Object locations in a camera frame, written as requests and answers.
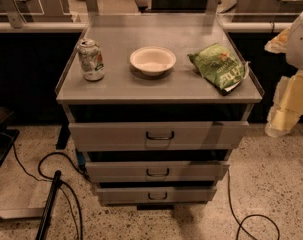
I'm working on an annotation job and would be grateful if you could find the black floor cable right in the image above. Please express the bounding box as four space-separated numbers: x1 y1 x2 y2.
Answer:
226 170 281 240

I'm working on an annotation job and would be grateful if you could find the black floor cable left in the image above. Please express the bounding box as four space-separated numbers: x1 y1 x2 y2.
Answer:
0 131 91 240

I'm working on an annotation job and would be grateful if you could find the white paper bowl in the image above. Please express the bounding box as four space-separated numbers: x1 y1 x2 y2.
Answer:
130 46 176 76

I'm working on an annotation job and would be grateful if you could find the grey bottom drawer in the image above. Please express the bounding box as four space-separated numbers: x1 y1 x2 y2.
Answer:
97 186 216 205

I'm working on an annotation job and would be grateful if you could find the grey middle drawer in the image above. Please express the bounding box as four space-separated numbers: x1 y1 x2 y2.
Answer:
86 161 229 183

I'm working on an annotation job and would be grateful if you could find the black floor cable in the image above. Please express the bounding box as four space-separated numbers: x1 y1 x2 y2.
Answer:
0 131 91 240
226 170 281 240

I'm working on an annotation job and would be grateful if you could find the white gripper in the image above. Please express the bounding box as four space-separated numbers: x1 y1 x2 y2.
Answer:
264 28 303 138

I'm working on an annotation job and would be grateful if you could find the green chip bag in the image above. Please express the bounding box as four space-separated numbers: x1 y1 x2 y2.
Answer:
188 43 248 96

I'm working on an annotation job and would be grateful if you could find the dark base at left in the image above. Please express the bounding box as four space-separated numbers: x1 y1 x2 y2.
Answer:
0 107 19 167

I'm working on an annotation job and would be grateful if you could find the black bar on floor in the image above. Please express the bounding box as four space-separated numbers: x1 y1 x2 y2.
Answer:
36 170 61 240

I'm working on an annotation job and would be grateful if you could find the white horizontal rail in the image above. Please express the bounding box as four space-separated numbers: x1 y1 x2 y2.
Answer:
0 22 291 33

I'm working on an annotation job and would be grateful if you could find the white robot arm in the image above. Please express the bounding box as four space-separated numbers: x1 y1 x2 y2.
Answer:
265 11 303 138

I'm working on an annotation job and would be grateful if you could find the grey top drawer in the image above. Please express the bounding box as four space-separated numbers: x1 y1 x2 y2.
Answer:
69 121 249 152

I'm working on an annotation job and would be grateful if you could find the grey drawer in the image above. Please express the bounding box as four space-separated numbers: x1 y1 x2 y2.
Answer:
86 161 229 183
97 186 216 205
69 121 249 152

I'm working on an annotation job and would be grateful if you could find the crushed white soda can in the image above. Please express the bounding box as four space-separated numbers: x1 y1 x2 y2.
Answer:
77 38 105 81

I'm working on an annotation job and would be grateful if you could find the grey metal drawer cabinet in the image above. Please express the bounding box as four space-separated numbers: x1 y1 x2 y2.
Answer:
54 13 265 212

